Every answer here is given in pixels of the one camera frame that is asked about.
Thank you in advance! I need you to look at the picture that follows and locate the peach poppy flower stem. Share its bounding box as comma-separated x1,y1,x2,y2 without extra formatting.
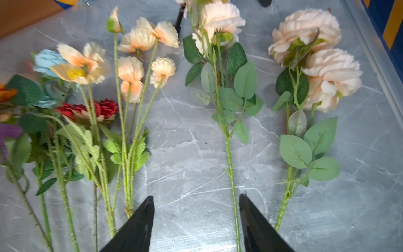
49,7,181,238

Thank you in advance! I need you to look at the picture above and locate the light blue flower stem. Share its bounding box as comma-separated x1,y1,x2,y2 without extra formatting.
33,49,79,252

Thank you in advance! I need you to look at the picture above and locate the orange flower stem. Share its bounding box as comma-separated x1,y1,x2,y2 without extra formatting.
1,74,54,252

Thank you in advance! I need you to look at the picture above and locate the purple glass vase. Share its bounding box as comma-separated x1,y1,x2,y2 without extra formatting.
1,123,23,161

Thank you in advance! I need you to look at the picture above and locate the red flower stem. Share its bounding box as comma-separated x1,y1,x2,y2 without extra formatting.
57,99,118,237

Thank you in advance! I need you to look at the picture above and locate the pink rose stem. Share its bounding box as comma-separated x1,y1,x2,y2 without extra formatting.
178,1,263,252
268,8,363,231

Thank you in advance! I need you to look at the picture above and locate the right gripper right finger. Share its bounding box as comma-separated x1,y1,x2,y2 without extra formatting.
239,194,294,252

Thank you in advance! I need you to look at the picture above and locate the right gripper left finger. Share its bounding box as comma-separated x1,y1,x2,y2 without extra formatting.
101,196,155,252

